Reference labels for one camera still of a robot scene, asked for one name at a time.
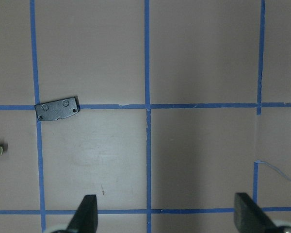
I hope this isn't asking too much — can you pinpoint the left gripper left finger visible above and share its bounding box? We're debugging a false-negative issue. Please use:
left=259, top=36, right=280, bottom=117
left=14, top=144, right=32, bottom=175
left=65, top=195, right=98, bottom=233

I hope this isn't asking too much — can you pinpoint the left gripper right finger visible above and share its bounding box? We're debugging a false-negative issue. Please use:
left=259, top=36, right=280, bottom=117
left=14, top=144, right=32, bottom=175
left=234, top=193, right=276, bottom=233

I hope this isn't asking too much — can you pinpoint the small black rectangular plate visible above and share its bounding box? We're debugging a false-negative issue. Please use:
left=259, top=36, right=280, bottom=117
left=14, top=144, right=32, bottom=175
left=34, top=97, right=80, bottom=121

